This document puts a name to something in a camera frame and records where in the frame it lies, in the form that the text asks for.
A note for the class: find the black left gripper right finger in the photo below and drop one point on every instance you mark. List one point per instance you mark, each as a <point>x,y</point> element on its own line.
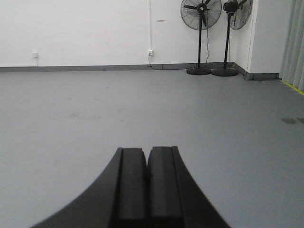
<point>175,199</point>

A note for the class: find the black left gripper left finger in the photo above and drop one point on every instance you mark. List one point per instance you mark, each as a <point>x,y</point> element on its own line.
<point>116,199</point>

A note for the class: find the grey curtain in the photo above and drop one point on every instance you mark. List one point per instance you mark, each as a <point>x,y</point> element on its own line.
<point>292,68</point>

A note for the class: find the white wall socket left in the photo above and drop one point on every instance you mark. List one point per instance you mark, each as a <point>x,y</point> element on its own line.
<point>35,54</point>

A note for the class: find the black pedestal fan left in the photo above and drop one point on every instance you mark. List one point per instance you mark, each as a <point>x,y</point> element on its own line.
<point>200,15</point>

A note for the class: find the black pedestal fan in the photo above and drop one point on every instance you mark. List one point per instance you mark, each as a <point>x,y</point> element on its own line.
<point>200,15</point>
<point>238,13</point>

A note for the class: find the black pedestal fan right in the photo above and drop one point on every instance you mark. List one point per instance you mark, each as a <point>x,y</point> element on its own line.
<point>238,13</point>

